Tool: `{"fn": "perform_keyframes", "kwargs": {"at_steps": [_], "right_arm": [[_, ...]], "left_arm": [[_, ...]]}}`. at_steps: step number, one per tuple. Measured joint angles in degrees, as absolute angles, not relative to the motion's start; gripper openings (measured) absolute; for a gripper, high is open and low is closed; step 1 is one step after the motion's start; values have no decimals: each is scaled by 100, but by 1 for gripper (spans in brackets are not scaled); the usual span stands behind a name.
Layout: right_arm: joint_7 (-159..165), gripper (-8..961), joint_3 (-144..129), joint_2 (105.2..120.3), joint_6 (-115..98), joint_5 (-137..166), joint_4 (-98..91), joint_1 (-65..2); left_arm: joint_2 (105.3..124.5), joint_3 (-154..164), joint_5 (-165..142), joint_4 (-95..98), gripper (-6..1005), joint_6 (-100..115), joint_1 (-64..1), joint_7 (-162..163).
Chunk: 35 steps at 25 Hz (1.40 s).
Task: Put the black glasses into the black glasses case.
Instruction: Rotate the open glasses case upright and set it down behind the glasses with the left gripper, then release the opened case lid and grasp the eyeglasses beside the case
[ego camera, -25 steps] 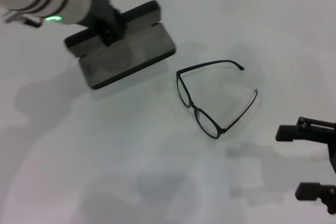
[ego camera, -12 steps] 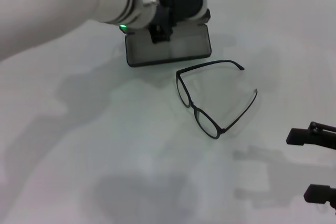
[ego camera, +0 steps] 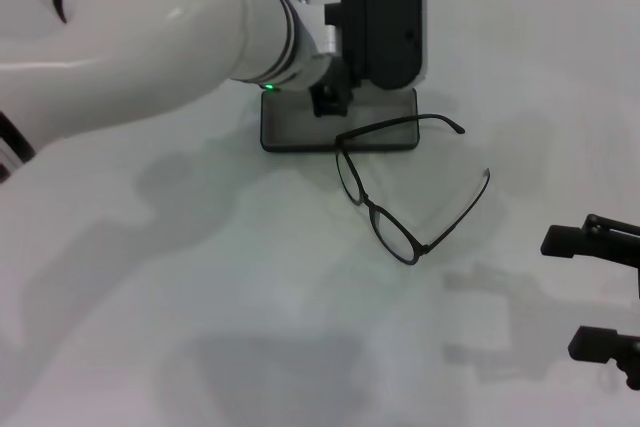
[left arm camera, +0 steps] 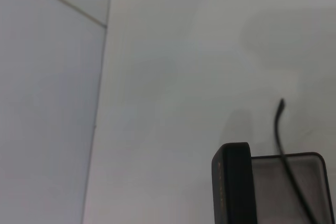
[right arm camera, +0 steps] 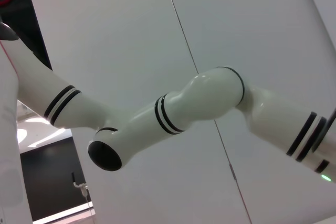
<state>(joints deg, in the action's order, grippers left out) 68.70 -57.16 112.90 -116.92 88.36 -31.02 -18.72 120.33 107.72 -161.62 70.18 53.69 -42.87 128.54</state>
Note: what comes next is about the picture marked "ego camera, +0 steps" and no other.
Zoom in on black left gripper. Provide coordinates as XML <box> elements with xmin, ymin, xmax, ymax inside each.
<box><xmin>305</xmin><ymin>54</ymin><xmax>362</xmax><ymax>119</ymax></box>

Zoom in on black glasses case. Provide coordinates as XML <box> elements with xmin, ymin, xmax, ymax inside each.
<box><xmin>259</xmin><ymin>87</ymin><xmax>419</xmax><ymax>154</ymax></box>

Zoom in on black glasses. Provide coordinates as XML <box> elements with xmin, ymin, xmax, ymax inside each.
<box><xmin>335</xmin><ymin>114</ymin><xmax>492</xmax><ymax>267</ymax></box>

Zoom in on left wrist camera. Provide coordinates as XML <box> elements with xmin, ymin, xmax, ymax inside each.
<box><xmin>323</xmin><ymin>0</ymin><xmax>429</xmax><ymax>91</ymax></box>

